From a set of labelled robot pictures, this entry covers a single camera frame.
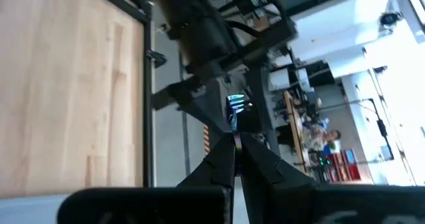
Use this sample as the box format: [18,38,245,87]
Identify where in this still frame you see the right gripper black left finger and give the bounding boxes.
[57,133,236,224]

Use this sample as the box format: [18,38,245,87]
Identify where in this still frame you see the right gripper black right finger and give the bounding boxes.
[241,132,425,224]

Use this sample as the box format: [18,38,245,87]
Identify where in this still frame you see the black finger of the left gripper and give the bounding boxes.
[151,80,232,135]
[207,74,234,132]

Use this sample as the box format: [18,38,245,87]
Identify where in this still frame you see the iridescent blue fork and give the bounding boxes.
[226,93,247,177]

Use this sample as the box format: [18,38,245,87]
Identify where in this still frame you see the red storage bins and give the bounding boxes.
[327,148,362,182]

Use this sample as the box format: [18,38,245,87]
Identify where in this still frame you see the person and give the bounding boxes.
[313,128,343,156]

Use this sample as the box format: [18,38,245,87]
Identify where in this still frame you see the long wooden workbench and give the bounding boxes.
[283,90,308,173]

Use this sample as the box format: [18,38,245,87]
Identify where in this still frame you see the black clamp handle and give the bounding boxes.
[147,49,167,69]

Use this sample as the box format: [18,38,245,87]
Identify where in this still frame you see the black wall cable with adapter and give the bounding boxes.
[360,97,396,162]

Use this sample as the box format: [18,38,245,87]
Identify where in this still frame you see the black ceiling camera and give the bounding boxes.
[379,11,403,28]

